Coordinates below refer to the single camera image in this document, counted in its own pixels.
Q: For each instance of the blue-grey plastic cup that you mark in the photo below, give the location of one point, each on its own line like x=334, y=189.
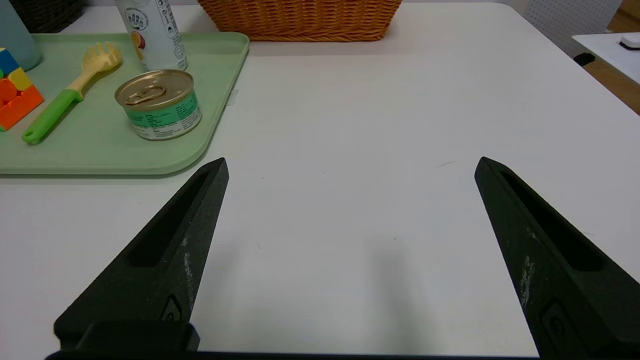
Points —
x=17, y=35

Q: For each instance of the small black block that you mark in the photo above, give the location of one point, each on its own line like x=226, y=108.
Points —
x=584, y=59

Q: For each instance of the dark brown wicker basket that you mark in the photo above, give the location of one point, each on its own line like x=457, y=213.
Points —
x=47, y=15

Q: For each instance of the tin can gold lid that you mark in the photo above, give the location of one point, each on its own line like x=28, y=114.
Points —
x=160, y=107

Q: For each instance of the light green plastic tray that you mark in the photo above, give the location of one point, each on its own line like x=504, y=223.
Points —
x=100, y=150

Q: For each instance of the orange wicker basket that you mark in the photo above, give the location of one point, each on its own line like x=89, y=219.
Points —
x=300, y=17

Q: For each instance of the flat white device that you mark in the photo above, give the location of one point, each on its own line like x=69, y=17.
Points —
x=631, y=42

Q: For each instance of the white perforated panel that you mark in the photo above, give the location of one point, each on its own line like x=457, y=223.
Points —
x=570, y=22

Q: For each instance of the light wooden cabinet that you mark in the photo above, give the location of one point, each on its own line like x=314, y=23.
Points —
x=627, y=17

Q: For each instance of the white side table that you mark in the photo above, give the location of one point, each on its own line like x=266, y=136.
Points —
x=612, y=57

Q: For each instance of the white bottle blue cap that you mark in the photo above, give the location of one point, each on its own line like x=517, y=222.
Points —
x=155, y=35

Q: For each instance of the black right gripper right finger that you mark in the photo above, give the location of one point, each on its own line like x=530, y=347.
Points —
x=565, y=280

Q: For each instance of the colourful puzzle cube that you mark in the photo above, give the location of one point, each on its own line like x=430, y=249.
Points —
x=17, y=95

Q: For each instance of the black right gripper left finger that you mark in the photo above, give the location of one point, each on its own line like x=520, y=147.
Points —
x=160, y=260

